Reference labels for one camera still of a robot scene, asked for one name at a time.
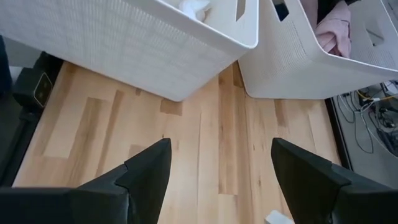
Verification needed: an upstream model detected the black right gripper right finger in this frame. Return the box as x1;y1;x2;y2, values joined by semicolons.
271;138;393;224

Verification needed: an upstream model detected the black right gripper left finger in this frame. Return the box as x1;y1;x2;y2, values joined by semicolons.
77;138;172;224

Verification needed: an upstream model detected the pink shirt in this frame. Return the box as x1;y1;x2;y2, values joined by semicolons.
300;0;352;58

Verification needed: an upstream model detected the white sock with print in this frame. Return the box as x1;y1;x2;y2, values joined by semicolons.
178;0;211;22

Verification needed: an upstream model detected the white fabric piece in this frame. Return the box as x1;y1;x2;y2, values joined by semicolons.
264;210;295;224

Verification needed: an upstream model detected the white plastic bin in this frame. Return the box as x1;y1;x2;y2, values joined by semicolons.
0;0;260;103
238;0;398;100

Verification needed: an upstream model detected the black box with outlined label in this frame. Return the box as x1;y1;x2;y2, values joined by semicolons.
12;67;53;108

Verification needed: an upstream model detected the black aluminium frame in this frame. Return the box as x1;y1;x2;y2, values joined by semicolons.
325;98;354;170

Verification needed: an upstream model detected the black cable tangle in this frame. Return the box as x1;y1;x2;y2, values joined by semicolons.
337;80;398;156

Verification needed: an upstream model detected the yellow cable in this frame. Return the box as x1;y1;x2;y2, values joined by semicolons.
356;89;397;103

